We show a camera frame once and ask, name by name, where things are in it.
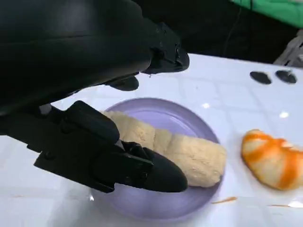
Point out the orange and white bread roll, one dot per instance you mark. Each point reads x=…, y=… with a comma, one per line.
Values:
x=270, y=158

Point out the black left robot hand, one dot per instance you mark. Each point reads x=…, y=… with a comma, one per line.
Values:
x=59, y=59

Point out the lilac plate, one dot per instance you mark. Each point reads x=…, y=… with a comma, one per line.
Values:
x=165, y=118

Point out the grey metal frame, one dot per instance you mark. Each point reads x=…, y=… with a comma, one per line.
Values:
x=292, y=50

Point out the green cloth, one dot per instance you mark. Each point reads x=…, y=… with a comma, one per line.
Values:
x=272, y=10

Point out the beige towel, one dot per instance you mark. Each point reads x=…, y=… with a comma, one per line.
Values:
x=180, y=156

